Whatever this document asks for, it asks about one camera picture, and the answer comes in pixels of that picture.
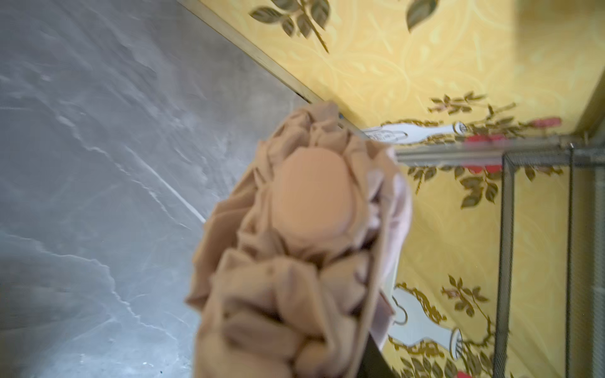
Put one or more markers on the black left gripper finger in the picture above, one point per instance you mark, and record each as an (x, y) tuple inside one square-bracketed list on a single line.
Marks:
[(373, 364)]

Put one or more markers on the black wire mesh basket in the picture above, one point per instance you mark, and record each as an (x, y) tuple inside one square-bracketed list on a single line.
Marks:
[(550, 303)]

